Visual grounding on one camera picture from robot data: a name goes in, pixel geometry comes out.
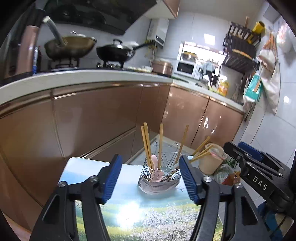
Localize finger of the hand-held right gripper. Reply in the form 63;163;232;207
223;141;285;178
238;141;283;171

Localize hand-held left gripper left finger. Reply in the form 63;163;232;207
30;154;123;241

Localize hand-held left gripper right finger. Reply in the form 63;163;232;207
179;154;271;241

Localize wooden chopstick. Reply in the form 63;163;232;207
140;126;153;173
192;136;211;156
174;124;189;165
189;150;211;163
158;123;164;171
195;144;216;158
143;122;154;168

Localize pink plastic spoon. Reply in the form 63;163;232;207
150;154;164;183

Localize metal wire utensil holder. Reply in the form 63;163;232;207
138;141;182;189

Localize blue plastic object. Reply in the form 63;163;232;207
256;201;283;241

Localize beige trash bin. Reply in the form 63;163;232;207
199;143;228;176

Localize grey cloth pouch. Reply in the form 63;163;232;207
138;175;181;195

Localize clear plastic bag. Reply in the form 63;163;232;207
214;163;234;184

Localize teal packet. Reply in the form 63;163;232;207
244;71;262;103

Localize yellow oil bottle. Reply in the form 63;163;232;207
218;78;229;97

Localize hanging plastic bags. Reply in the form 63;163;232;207
258;23;294;114

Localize blue and white cloth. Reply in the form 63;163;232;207
200;61;219;79

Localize black dish rack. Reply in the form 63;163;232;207
218;21;262;98

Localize white microwave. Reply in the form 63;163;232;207
173;60;199;78

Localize white kitchen countertop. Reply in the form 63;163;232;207
0;69;246;114

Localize plate of eggs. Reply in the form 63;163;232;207
125;65;153;73

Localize steel pot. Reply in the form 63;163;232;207
182;51;197;61

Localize brown rice cooker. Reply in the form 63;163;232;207
151;59;174;77

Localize gas stove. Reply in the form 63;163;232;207
47;58;125;71

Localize yellow roll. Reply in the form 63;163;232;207
252;21;266;33

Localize black wok with lid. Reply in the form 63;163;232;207
96;39;153;63

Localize bronze wok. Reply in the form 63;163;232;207
43;16;98;61

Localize blue bottle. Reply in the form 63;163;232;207
32;46;39;75

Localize white water heater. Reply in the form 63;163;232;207
147;18;170;48

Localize brown upper cabinet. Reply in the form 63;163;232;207
143;0;181;19

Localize black range hood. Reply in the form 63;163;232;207
43;0;160;37

